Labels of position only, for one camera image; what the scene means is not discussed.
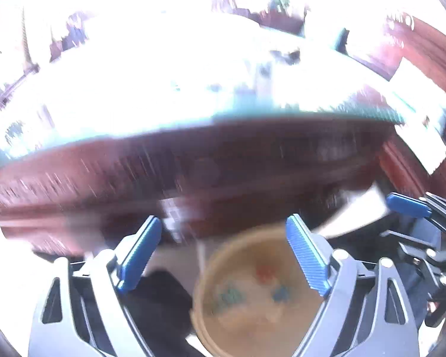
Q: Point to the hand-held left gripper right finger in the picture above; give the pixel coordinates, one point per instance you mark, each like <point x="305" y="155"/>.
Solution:
<point x="306" y="258"/>

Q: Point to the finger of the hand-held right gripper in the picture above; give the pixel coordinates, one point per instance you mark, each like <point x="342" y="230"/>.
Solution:
<point x="409" y="204"/>
<point x="405" y="241"/>

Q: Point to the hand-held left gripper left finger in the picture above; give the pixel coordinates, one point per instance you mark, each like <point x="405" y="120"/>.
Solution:
<point x="139" y="253"/>

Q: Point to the round yellow trash bin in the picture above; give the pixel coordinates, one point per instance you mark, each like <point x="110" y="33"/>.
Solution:
<point x="260" y="301"/>

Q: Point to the white sheet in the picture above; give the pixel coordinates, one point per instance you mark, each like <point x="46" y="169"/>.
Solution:
<point x="356" y="212"/>

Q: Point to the dark cloth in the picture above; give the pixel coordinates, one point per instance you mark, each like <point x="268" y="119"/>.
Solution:
<point x="159" y="305"/>

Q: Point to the dark wooden glass-top table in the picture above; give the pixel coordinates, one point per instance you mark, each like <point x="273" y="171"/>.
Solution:
<point x="171" y="126"/>

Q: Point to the teal sofa cushion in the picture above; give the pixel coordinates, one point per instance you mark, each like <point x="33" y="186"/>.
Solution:
<point x="341" y="40"/>

